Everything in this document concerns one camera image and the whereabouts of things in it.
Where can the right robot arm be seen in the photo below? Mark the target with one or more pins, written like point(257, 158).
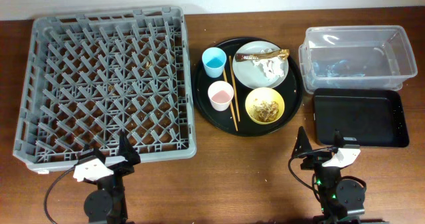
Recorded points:
point(341, 197)

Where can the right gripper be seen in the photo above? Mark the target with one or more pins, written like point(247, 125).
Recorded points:
point(315, 159)

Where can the grey plastic dishwasher rack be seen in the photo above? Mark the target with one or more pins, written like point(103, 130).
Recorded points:
point(91, 77)

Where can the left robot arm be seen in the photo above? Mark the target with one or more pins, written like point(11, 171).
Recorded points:
point(108, 203)

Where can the grey round plate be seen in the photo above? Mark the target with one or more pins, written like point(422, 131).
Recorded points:
point(253, 76)

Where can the clear plastic waste bin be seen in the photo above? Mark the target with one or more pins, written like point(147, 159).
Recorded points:
point(384, 52)

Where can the food scraps pile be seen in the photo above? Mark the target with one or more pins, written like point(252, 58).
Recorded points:
point(265, 111)

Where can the pink plastic cup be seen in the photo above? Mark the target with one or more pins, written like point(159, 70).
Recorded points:
point(219, 95)

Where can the round black serving tray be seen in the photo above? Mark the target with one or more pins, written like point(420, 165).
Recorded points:
point(291, 90)

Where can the blue wrapper in bin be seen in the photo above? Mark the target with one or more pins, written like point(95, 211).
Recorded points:
point(336, 69)

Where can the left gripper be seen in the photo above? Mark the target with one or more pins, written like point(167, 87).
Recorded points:
point(125, 151)

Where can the white tissue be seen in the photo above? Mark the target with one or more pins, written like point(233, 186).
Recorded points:
point(271, 67)

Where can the yellow bowl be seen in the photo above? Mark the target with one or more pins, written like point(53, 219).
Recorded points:
point(258, 95)

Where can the black rectangular tray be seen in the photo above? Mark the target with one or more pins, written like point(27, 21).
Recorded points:
point(373, 118)

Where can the brown gold snack wrapper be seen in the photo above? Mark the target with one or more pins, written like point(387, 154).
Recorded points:
point(283, 54)

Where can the light blue plastic cup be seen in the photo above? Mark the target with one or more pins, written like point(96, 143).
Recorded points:
point(214, 60)

